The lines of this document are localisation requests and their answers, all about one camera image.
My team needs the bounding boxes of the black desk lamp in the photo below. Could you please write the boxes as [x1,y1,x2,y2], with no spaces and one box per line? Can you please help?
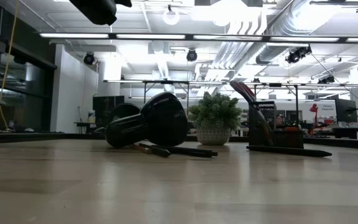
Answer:
[104,91,189,149]

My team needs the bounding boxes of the black pen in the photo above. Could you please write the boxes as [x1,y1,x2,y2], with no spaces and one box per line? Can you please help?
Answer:
[137,142,172,158]
[246,144,333,158]
[147,144,219,158]

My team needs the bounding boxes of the red-handled scissors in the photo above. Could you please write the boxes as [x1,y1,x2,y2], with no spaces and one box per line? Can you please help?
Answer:
[229,80,275,146]

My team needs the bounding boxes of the green potted plant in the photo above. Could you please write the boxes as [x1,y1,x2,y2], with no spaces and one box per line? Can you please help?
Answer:
[187,91,244,146]

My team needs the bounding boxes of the black ceiling spotlight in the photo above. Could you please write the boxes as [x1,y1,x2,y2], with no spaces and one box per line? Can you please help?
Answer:
[83,52,96,66]
[186,49,198,63]

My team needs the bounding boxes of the overhead light bar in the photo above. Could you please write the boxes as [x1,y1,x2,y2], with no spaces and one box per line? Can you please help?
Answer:
[38,32,358,45]

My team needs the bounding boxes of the red desk lamp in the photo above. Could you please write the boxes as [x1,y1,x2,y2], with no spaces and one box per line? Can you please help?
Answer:
[308,103,320,126]

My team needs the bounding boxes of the computer monitor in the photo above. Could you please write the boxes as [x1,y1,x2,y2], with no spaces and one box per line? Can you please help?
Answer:
[334,98,358,124]

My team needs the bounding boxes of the black background table frame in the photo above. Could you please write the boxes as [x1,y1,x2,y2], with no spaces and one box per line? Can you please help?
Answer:
[250,82,300,123]
[104,79,193,110]

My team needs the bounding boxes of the white ring light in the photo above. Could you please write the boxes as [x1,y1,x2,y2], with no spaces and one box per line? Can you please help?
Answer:
[162,8,181,27]

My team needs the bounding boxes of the black ceiling camera cluster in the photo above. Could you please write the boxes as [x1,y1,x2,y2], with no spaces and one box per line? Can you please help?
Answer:
[285,45,313,65]

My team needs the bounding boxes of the silver ceiling duct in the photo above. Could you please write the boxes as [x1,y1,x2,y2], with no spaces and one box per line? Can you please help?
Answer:
[216,0,358,82]

